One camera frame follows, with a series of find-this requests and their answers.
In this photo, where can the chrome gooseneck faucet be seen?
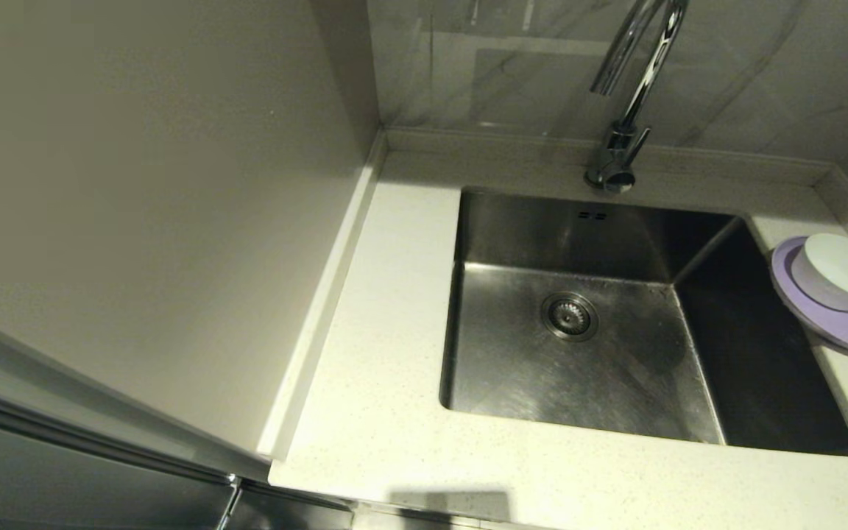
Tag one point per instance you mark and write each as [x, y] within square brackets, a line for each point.
[619, 147]

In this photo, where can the white plastic bowl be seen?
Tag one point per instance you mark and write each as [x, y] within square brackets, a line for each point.
[847, 269]

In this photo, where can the stainless steel sink basin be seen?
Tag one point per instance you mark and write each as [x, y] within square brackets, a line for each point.
[637, 368]

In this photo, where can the round metal drain strainer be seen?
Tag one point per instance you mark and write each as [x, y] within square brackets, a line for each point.
[569, 316]

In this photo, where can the beige cabinet side panel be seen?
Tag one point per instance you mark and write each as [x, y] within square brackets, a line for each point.
[137, 184]

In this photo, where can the stainless steel appliance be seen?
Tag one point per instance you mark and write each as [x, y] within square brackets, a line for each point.
[63, 471]

